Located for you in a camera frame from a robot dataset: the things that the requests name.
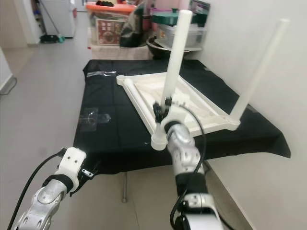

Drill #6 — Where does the orange lidded storage bin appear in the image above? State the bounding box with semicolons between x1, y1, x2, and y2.
85;2;135;46

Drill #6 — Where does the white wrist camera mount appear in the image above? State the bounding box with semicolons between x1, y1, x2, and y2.
55;146;88;185
165;93;195;131

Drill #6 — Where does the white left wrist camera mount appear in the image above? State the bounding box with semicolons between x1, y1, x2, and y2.
55;146;88;185

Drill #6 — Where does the red printed carton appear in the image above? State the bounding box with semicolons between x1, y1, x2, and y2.
96;19;125;46

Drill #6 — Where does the white cabinet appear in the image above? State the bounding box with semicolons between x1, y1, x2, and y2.
38;0;75;39

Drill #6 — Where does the clear plastic storage box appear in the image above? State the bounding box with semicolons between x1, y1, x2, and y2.
156;24;207;48

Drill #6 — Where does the white plastic children table top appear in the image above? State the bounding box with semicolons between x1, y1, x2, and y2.
116;71;240;150

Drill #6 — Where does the green pot lid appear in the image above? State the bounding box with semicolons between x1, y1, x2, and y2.
151;9;195;25

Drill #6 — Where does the black wok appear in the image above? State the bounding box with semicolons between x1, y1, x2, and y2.
146;36;178;60

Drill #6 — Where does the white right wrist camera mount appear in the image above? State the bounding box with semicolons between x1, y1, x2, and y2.
165;93;195;131

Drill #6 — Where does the clear tape strip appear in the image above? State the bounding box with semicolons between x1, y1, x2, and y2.
86;71;117;78

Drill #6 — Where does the black tablecloth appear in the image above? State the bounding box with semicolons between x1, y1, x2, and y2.
72;58;292;174

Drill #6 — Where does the mop with green head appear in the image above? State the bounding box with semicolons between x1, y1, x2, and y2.
38;2;65;44

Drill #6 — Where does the clear tape cross patch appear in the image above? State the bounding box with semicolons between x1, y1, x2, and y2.
77;108;110;132

